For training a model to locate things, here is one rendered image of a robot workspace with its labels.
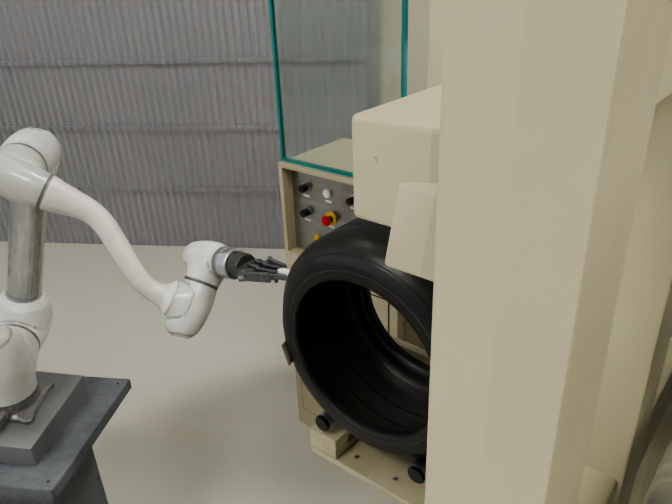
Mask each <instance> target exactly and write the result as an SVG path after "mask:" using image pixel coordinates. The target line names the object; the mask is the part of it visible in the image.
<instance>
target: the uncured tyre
mask: <svg viewBox="0 0 672 504"><path fill-rule="evenodd" d="M390 231H391V227H390V226H386V225H383V224H379V223H376V222H372V221H368V220H365V219H361V218H358V217H357V218H355V219H353V220H352V221H350V222H348V223H346V224H344V225H342V226H340V227H339V228H337V229H335V230H333V231H331V232H329V233H327V234H326V235H324V236H322V237H320V238H318V239H317V240H315V241H314V242H312V243H311V244H310V245H309V246H308V247H307V248H306V249H305V250H304V251H303V252H302V253H301V255H300V256H299V257H298V258H297V259H296V261H295V262H294V264H293V265H292V267H291V269H290V271H289V273H288V276H287V279H286V283H285V287H284V294H283V329H284V335H285V339H286V343H287V347H288V350H289V353H290V356H291V358H292V361H293V363H294V366H295V368H296V370H297V372H298V374H299V376H300V377H301V379H302V381H303V383H304V384H305V386H306V387H307V389H308V390H309V392H310V393H311V395H312V396H313V397H314V399H315V400H316V401H317V402H318V404H319V405H320V406H321V407H322V408H323V409H324V410H325V412H326V413H327V414H328V415H329V416H330V417H331V418H332V419H333V420H334V421H336V422H337V423H338V424H339V425H340V426H341V427H343V428H344V429H345V430H346V431H348V432H349V433H351V434H352V435H354V436H355V437H357V438H358V439H360V440H362V441H363V442H365V443H367V444H369V445H371V446H374V447H376V448H378V449H381V450H384V451H388V452H392V453H396V454H400V455H405V456H411V457H427V433H428V409H429V384H430V366H429V365H427V364H425V363H423V362H421V361H419V360H417V359H416V358H414V357H413V356H411V355H410V354H408V353H407V352H406V351H405V350H404V349H402V348H401V347H400V346H399V345H398V344H397V343H396V342H395V341H394V340H393V338H392V337H391V336H390V335H389V333H388V332H387V331H386V329H385V328H384V326H383V324H382V323H381V321H380V319H379V317H378V315H377V313H376V310H375V308H374V305H373V302H372V298H371V293H370V290H371V291H373V292H374V293H376V294H378V295H379V296H381V297H382V298H383V299H385V300H386V301H387V302H388V303H390V304H391V305H392V306H393V307H394V308H395V309H396V310H397V311H398V312H399V313H400V314H401V315H402V316H403V317H404V318H405V319H406V320H407V322H408V323H409V324H410V325H411V327H412V328H413V329H414V331H415V332H416V334H417V335H418V337H419V338H420V340H421V342H422V344H423V346H424V348H425V350H426V352H427V354H428V356H429V359H431V334H432V310H433V285H434V282H433V281H430V280H427V279H423V278H420V277H417V276H414V275H411V274H408V273H405V272H402V271H399V270H396V269H393V268H390V267H388V266H387V265H385V258H386V253H387V247H388V242H389V236H390Z"/></svg>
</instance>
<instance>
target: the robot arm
mask: <svg viewBox="0 0 672 504"><path fill-rule="evenodd" d="M60 157H61V148H60V144H59V142H58V140H57V139H56V137H55V136H54V135H53V134H52V133H51V132H49V131H47V130H43V129H40V128H33V127H28V128H24V129H21V130H19V131H17V132H15V133H14V134H13V135H11V136H10V137H9V138H8V139H7V140H6V141H5V142H4V143H3V144H2V146H1V147H0V196H1V197H4V198H6V199H8V200H9V226H8V261H7V288H6V289H5V290H3V291H2V292H1V293H0V430H1V428H2V427H3V426H4V425H5V424H6V423H20V424H24V425H29V424H31V423H33V422H34V420H35V415H36V413H37V412H38V410H39V408H40V406H41V405H42V403H43V401H44V400H45V398H46V396H47V395H48V393H49V392H50V391H51V390H52V389H53V388H54V386H55V384H54V381H53V380H46V381H37V378H36V373H35V370H36V366H37V358H38V352H39V350H40V348H41V347H42V345H43V343H44V342H45V340H46V338H47V335H48V333H49V331H50V328H51V325H52V322H53V316H54V312H53V307H52V304H51V301H50V296H49V294H48V293H47V292H46V291H45V290H44V289H43V288H42V280H43V264H44V247H45V231H46V215H47V211H48V212H53V213H57V214H62V215H66V216H70V217H74V218H77V219H79V220H82V221H83V222H85V223H87V224H88V225H89V226H90V227H91V228H92V229H93V230H94V231H95V232H96V233H97V235H98V236H99V237H100V239H101V240H102V242H103V243H104V245H105V246H106V248H107V249H108V251H109V252H110V254H111V255H112V257H113V259H114V260H115V262H116V263H117V265H118V266H119V268H120V269H121V271H122V272H123V274H124V275H125V277H126V278H127V280H128V281H129V283H130V284H131V285H132V286H133V288H134V289H135V290H136V291H137V292H138V293H139V294H141V295H142V296H143V297H144V298H146V299H147V300H149V301H151V302H152V303H154V304H156V305H157V306H158V307H159V308H160V310H161V313H162V314H163V315H165V316H166V321H165V326H166V329H167V331H168V332H169V334H170V335H171V336H176V337H181V338H187V339H189V338H191V337H193V336H194V335H196V334H197V333H198V332H199V331H200V330H201V328H202V327H203V325H204V324H205V322H206V320H207V318H208V316H209V314H210V311H211V309H212V306H213V304H214V301H215V296H216V293H217V290H218V287H219V286H220V284H221V282H222V281H223V279H224V278H227V279H231V280H236V279H238V280H239V282H244V281H250V282H263V283H271V282H272V281H271V280H274V282H275V283H278V282H279V281H278V280H282V281H286V279H287V276H288V273H289V271H290V270H289V269H287V265H286V264H285V263H283V262H280V261H278V260H276V259H273V258H272V256H268V258H267V260H262V259H255V258H254V257H253V256H252V255H251V254H249V253H245V252H244V251H242V250H241V249H237V248H232V247H229V246H226V245H224V244H222V243H219V242H215V241H196V242H192V243H190V244H189V245H187V246H186V248H185V249H184V251H183V255H182V258H183V262H184V265H185V266H186V273H185V277H184V279H183V281H180V282H179V281H174V282H172V283H169V284H164V283H160V282H158V281H156V280H154V279H153V278H152V277H150V275H149V274H148V273H147V272H146V270H145V269H144V267H143V265H142V264H141V262H140V260H139V259H138V257H137V255H136V253H135V252H134V250H133V248H132V247H131V245H130V243H129V242H128V240H127V238H126V236H125V235H124V233H123V231H122V230H121V228H120V226H119V225H118V223H117V222H116V220H115V219H114V218H113V216H112V215H111V214H110V213H109V212H108V211H107V210H106V209H105V208H104V207H103V206H102V205H101V204H100V203H98V202H97V201H95V200H94V199H92V198H91V197H89V196H88V195H86V194H84V193H82V192H81V191H79V190H77V189H76V188H74V187H72V186H71V185H69V184H68V183H66V182H64V181H63V180H61V179H60V178H58V177H57V172H58V167H59V164H60V162H59V160H60Z"/></svg>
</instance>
